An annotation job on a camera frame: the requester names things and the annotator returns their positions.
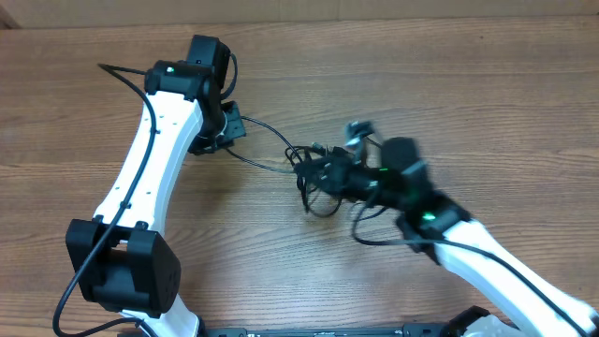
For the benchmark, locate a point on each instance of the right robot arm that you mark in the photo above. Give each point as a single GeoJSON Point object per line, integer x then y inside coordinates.
{"type": "Point", "coordinates": [433, 223]}

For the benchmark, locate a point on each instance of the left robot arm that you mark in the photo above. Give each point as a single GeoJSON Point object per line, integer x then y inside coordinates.
{"type": "Point", "coordinates": [120, 257]}

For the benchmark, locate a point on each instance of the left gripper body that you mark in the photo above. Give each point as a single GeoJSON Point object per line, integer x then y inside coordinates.
{"type": "Point", "coordinates": [233, 128]}

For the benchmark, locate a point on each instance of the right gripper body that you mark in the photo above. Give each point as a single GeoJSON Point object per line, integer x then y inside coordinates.
{"type": "Point", "coordinates": [356, 181]}

